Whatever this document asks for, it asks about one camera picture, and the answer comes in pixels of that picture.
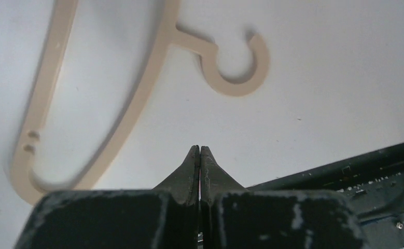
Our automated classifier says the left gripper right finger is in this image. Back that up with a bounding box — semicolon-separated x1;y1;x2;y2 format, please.
200;146;368;248

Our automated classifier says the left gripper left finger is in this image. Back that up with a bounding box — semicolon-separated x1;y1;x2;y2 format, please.
15;145;200;248

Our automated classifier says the beige plastic hanger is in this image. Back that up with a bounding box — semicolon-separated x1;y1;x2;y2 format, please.
10;1;270;205

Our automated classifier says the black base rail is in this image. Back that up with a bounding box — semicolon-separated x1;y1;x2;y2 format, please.
250;143;404;248

